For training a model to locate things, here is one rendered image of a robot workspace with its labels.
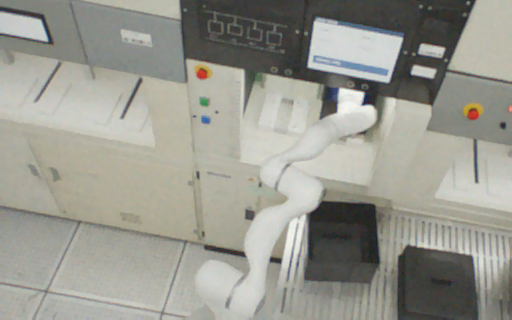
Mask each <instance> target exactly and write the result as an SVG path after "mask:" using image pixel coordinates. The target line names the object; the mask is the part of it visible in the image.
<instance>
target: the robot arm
mask: <svg viewBox="0 0 512 320"><path fill-rule="evenodd" d="M339 89H340V91H339V103H340V104H338V107H339V109H338V113H335V114H332V116H329V117H327V118H325V119H323V120H321V121H319V122H316V123H314V124H312V125H310V126H309V127H308V128H306V130H305V131H304V132H303V133H302V136H301V138H300V139H299V141H298V142H296V143H295V144H294V145H293V146H292V147H290V148H289V149H287V150H285V151H283V152H280V153H278V154H274V155H272V157H270V158H268V159H267V160H265V161H264V162H263V164H262V165H261V166H260V170H259V175H260V179H261V181H262V182H263V183H264V184H265V185H266V186H267V187H269V188H271V189H273V190H275V191H276V192H279V193H281V194H283V195H285V197H287V198H288V200H287V202H285V203H284V204H281V205H276V206H271V207H267V208H264V209H263V210H261V211H260V212H259V213H258V214H257V217H255V218H254V220H253V222H252V223H251V225H250V227H249V229H248V231H247V233H246V237H245V240H244V250H245V253H246V257H247V259H248V261H249V265H250V270H249V273H248V274H247V275H246V274H245V273H243V272H241V271H239V270H238V269H235V268H233V267H231V266H230V265H228V264H226V263H224V262H221V261H218V260H210V261H207V262H205V263H204V264H203V265H202V266H200V268H199V270H197V271H196V273H195V279H194V285H195V289H196V292H197V293H199V296H200V297H201V299H202V300H203V301H204V302H205V304H206V305H207V306H208V307H209V308H210V309H211V310H212V311H213V312H214V313H213V314H212V316H211V317H210V319H209V320H255V318H254V316H256V314H259V312H260V311H261V309H262V308H263V306H264V303H265V301H266V300H265V299H266V284H267V268H268V263H269V259H270V255H271V252H272V250H273V248H274V246H275V244H276V242H278V240H279V238H280V235H281V234H282V232H283V230H284V229H285V227H286V226H287V224H288V223H289V222H290V221H292V220H293V219H295V218H298V217H300V215H303V214H305V213H308V212H310V211H312V210H314V209H315V208H316V207H318V206H319V205H320V203H321V202H322V199H323V195H324V189H323V186H322V184H321V182H320V181H319V180H316V179H315V178H313V177H312V175H310V174H308V173H306V172H304V171H303V170H301V169H299V168H296V167H294V166H292V165H291V164H292V163H294V162H302V161H308V160H312V159H314V158H316V157H319V155H321V154H322V153H323V152H324V150H325V149H326V148H327V147H328V146H329V145H331V144H332V143H334V142H335V141H336V140H339V139H340V138H343V139H350V138H353V137H354V136H355V133H356V132H360V131H363V130H366V129H367V128H369V127H370V126H372V125H373V124H374V122H375V120H376V111H375V109H374V108H373V107H372V106H361V104H362V102H363V98H364V94H365V93H364V92H359V91H353V90H347V89H342V88H339ZM360 106H361V107H360Z"/></svg>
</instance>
